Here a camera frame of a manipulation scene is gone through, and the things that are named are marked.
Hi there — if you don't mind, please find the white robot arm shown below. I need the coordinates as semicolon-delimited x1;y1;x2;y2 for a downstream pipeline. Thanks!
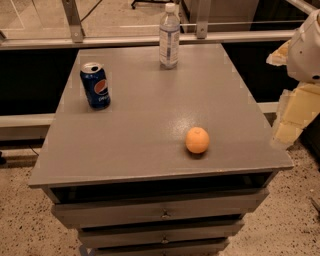
266;9;320;149

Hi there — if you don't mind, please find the blue pepsi can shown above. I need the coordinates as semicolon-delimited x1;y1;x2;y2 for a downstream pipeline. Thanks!
80;62;111;110

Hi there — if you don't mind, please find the orange fruit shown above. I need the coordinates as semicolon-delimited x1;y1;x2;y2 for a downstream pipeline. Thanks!
185;127;210;154

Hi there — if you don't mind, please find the clear plastic water bottle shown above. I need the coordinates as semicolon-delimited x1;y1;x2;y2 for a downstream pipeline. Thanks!
159;3;180;69

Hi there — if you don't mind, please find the bottom grey drawer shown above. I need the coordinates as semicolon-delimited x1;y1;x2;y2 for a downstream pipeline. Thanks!
95;238;229;256

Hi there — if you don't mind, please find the grey drawer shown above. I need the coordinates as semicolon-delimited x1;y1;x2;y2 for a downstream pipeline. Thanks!
95;238;229;256
52;188;269;228
79;220;244;248

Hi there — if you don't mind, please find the grey drawer cabinet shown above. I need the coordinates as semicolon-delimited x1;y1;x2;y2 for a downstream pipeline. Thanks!
28;43;295;256

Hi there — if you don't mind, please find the middle grey drawer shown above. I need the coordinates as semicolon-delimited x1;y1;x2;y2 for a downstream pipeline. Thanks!
79;220;244;248

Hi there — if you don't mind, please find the top grey drawer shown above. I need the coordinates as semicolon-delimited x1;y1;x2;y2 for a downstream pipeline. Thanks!
52;188;269;228

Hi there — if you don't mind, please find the metal railing frame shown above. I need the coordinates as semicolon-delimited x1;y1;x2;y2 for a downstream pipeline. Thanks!
0;0;320;51

